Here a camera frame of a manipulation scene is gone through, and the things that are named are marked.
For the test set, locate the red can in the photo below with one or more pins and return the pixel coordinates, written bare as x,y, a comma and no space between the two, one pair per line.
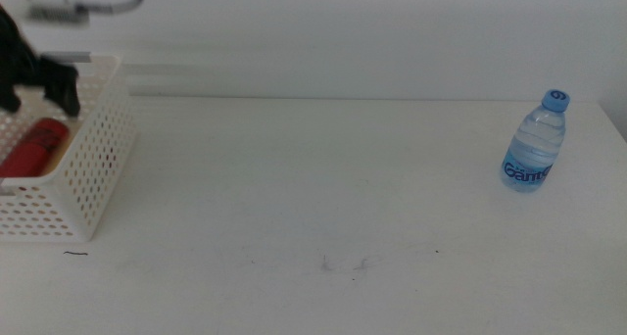
34,146

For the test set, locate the clear water bottle blue cap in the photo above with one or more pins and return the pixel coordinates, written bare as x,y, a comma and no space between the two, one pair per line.
534,149

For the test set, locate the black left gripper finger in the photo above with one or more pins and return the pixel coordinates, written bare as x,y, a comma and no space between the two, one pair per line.
61,87
9,100

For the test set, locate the white perforated plastic basket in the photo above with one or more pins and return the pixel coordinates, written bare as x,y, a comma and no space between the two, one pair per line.
93,168

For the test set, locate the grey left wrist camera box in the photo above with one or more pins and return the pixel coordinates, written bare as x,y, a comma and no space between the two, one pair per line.
56,13

